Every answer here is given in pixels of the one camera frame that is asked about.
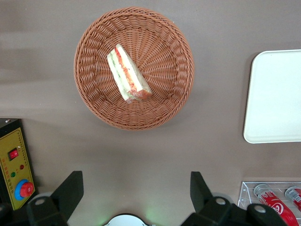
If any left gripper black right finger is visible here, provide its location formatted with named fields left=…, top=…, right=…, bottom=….
left=181, top=171, right=289, bottom=226

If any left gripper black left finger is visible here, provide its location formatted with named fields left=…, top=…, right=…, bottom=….
left=0, top=170, right=84, bottom=226

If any triangular sandwich with red filling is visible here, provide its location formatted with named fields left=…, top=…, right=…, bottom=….
left=107, top=43, right=153, bottom=104

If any cream rectangular plastic tray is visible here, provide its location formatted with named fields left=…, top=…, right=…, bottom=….
left=243, top=49, right=301, bottom=144

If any reddish brown round wicker basket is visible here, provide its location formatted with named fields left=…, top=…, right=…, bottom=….
left=73, top=6, right=195, bottom=131

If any clear acrylic bottle rack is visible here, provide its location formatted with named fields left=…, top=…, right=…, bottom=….
left=237, top=181, right=301, bottom=226

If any red cola bottle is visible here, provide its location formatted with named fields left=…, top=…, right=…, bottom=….
left=253, top=183, right=300, bottom=226
left=284, top=186, right=301, bottom=212

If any black food warmer yellow panel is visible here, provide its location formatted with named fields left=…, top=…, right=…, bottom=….
left=0, top=118, right=38, bottom=211

